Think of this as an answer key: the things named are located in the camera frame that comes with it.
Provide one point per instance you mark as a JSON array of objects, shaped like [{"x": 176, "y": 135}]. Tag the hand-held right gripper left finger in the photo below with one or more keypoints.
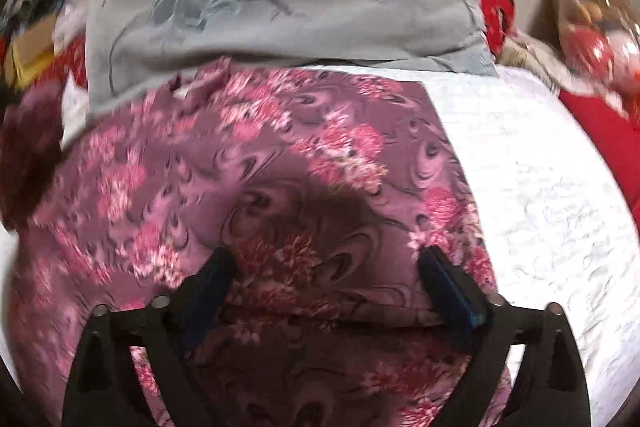
[{"x": 214, "y": 279}]

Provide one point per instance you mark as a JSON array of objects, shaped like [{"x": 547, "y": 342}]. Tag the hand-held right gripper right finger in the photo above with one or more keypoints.
[{"x": 452, "y": 289}]

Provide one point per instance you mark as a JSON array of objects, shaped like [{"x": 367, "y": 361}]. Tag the purple floral garment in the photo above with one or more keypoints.
[{"x": 250, "y": 167}]

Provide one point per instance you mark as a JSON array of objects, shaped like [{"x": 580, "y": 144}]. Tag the white bed sheet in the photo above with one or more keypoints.
[{"x": 525, "y": 187}]

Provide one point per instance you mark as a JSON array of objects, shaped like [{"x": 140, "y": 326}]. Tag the red cloth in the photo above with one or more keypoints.
[{"x": 605, "y": 132}]

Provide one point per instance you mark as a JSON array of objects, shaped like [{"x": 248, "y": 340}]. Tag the dark maroon cloth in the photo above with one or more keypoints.
[{"x": 30, "y": 147}]

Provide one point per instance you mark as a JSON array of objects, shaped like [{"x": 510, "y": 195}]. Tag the cream lace cloth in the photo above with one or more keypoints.
[{"x": 530, "y": 57}]

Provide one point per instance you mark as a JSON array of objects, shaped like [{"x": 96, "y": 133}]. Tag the grey floral pillow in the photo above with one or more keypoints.
[{"x": 280, "y": 7}]

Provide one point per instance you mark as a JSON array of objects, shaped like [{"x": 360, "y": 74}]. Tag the plastic bag of toys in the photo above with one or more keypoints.
[{"x": 595, "y": 42}]

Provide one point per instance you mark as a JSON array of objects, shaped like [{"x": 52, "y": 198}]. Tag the cardboard box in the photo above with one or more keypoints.
[{"x": 32, "y": 42}]

